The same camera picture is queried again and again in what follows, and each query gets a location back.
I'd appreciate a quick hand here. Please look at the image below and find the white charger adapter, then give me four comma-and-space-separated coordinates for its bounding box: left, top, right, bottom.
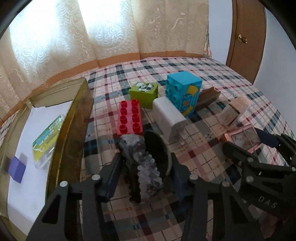
152, 97, 188, 142

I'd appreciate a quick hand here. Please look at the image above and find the cream lace curtain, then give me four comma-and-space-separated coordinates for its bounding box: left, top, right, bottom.
0, 0, 210, 121

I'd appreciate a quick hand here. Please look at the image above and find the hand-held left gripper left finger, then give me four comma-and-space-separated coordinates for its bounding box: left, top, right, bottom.
28, 153, 126, 241

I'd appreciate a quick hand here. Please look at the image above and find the green label plastic case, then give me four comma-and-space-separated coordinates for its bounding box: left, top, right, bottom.
32, 115, 65, 168

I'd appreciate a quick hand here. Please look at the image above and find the blue building block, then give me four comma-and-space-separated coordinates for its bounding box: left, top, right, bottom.
165, 72, 202, 116

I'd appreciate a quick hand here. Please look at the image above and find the purple cube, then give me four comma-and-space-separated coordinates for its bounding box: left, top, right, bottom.
3, 153, 28, 184

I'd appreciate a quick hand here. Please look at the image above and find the plaid bed sheet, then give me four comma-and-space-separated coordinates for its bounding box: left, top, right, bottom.
0, 57, 296, 241

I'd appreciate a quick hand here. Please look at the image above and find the white paper liner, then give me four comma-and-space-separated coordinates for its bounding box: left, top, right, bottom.
7, 101, 73, 230

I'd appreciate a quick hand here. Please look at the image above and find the grey glitter hair clip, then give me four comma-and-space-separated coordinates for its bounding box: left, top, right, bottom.
119, 134, 164, 204

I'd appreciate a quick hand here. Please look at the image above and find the pink framed small box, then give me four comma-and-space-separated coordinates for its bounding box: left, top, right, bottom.
220, 124, 263, 153

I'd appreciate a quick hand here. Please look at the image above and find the brown wooden door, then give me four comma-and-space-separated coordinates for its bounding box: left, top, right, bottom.
225, 0, 274, 84

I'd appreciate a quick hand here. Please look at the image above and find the gold tin box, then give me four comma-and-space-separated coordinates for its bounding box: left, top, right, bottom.
0, 77, 94, 232

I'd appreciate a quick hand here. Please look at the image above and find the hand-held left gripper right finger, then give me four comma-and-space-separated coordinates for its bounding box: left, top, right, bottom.
170, 152, 264, 241

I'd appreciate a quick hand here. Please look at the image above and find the green building block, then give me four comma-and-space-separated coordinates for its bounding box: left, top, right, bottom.
129, 82, 159, 109

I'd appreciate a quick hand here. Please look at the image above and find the red building block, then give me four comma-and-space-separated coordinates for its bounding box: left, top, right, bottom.
117, 99, 144, 136

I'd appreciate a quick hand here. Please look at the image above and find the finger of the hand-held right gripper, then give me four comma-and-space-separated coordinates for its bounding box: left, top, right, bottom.
223, 141, 296, 186
255, 129, 296, 168

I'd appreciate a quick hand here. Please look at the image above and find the brown comb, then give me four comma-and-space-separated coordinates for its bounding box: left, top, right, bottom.
196, 87, 221, 110

